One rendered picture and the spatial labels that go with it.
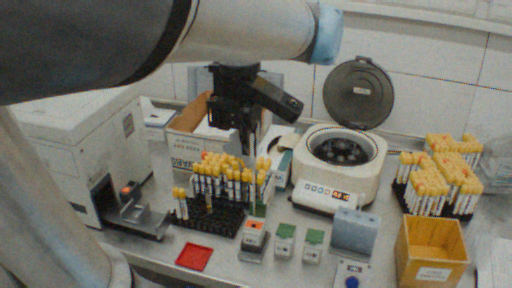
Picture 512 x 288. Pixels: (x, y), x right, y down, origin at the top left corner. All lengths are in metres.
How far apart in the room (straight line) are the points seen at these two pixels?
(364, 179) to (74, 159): 0.69
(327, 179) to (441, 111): 0.49
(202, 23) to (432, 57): 1.04
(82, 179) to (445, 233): 0.85
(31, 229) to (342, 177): 0.77
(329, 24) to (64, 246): 0.35
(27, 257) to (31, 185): 0.07
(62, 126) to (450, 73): 1.07
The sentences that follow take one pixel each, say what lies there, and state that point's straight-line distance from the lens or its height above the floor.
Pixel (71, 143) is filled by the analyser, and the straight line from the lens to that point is 0.85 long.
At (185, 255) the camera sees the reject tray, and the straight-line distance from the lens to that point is 0.88.
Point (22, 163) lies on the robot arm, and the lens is 0.29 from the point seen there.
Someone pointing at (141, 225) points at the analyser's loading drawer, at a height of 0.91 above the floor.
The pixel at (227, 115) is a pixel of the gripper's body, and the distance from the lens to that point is 0.65.
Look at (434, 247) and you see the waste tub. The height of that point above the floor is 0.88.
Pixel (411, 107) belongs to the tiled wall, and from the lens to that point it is 1.25.
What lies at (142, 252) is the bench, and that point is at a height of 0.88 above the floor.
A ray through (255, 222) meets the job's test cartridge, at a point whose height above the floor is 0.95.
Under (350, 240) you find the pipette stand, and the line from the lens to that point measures 0.86.
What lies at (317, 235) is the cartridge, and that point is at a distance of 0.82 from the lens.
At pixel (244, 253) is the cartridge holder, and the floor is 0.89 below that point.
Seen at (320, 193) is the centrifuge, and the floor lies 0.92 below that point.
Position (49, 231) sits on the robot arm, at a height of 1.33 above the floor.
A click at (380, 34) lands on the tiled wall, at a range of 1.16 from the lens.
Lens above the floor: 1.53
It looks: 32 degrees down
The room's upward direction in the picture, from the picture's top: straight up
